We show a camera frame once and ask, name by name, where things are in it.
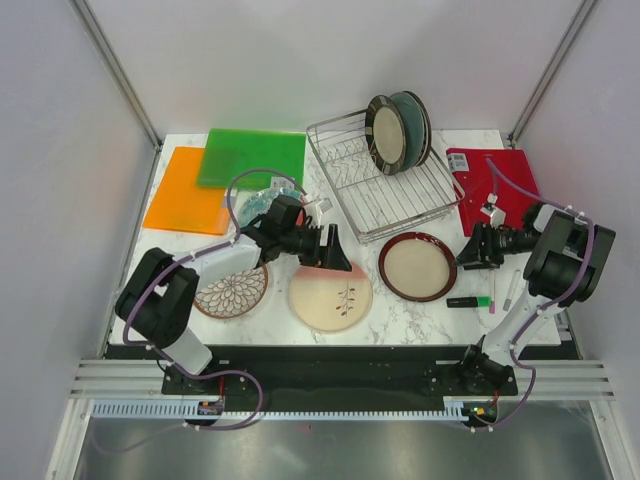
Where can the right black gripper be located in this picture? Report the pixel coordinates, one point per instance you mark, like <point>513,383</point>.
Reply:
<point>474,255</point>

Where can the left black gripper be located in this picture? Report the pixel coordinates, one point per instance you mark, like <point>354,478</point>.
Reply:
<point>331,256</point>

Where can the pink beige leaf plate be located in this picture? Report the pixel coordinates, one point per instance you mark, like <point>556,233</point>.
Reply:
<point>330,301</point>

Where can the dark red rimmed beige plate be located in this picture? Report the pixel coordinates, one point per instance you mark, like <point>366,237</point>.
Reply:
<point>417,267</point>

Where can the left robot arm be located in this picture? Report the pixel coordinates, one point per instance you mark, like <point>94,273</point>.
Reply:
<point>157,300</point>

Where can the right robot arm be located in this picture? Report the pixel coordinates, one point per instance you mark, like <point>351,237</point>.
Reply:
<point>567,255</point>

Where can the black green highlighter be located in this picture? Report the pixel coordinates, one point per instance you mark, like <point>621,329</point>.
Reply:
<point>469,302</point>

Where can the white grey pen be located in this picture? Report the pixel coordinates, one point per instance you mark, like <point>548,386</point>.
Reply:
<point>511,290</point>

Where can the white pink pen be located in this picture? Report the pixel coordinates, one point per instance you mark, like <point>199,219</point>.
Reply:
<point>492,289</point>

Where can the red plastic folder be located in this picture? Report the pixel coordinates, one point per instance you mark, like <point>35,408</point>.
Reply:
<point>471,170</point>

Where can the red blue flower plate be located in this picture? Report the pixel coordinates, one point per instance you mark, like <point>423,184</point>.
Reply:
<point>259,203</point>

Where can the brown floral pattern plate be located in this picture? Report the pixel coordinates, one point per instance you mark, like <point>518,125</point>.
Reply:
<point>233,296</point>

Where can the dark striped plate behind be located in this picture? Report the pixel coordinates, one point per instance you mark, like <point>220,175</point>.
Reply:
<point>428,130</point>

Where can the black gold rimmed plate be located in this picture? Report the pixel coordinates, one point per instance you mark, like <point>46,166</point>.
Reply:
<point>385,135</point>

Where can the green plastic folder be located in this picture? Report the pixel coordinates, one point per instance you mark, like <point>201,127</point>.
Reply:
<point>230,152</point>

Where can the teal green plate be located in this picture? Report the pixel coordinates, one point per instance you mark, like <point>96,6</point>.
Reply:
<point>413,127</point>

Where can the orange plastic folder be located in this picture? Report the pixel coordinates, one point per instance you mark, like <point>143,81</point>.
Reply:
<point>180,205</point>

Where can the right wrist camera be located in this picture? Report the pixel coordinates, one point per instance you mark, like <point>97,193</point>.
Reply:
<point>496,216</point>

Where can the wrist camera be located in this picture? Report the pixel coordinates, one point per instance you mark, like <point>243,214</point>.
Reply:
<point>496,216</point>
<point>318,207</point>

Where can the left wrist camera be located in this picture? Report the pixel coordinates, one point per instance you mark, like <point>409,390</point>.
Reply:
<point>318,207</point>

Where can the metal wire dish rack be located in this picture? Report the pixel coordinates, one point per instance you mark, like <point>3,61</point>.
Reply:
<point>375,205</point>

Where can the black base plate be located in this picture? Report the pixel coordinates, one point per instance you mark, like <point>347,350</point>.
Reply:
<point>330,377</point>

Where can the white cable duct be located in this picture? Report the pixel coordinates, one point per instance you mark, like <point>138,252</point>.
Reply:
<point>181,409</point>

